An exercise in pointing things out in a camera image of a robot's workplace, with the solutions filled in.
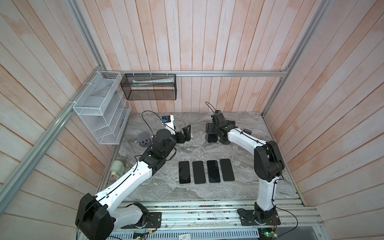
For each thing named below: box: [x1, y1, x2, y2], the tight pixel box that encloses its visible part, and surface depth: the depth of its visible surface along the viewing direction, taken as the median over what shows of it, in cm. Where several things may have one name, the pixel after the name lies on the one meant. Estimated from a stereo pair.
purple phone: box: [192, 161, 206, 184], surface depth 92 cm
